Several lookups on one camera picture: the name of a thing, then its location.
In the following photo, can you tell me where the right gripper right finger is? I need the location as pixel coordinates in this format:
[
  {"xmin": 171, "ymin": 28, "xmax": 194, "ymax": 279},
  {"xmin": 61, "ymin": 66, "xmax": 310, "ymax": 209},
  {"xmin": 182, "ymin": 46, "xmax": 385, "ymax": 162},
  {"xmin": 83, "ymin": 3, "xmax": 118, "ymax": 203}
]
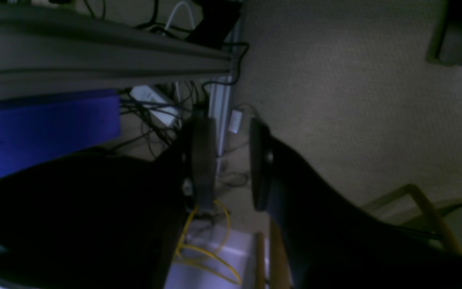
[{"xmin": 249, "ymin": 119, "xmax": 462, "ymax": 289}]

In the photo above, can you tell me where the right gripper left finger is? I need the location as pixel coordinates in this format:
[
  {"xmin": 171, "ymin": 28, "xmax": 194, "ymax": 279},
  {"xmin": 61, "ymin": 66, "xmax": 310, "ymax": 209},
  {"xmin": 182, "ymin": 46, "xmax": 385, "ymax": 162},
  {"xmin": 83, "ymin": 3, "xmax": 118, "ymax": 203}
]
[{"xmin": 0, "ymin": 118, "xmax": 216, "ymax": 289}]

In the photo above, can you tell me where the white power adapter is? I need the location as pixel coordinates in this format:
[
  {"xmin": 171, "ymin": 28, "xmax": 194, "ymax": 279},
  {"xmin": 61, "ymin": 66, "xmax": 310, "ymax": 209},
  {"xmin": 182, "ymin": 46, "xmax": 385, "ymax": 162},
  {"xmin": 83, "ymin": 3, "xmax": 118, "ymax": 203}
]
[{"xmin": 130, "ymin": 85, "xmax": 181, "ymax": 126}]

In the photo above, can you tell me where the yellow cable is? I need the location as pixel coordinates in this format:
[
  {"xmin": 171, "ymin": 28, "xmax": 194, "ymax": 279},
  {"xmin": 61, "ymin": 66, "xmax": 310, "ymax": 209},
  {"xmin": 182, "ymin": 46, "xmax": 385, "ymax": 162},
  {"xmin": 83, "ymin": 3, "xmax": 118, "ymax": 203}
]
[{"xmin": 175, "ymin": 201, "xmax": 245, "ymax": 287}]

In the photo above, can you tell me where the grey table frame rail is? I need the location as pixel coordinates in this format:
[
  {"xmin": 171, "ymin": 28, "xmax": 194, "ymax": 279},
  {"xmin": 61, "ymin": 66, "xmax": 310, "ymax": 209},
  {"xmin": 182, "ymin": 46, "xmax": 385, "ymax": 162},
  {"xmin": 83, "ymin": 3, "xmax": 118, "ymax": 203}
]
[{"xmin": 0, "ymin": 15, "xmax": 232, "ymax": 101}]

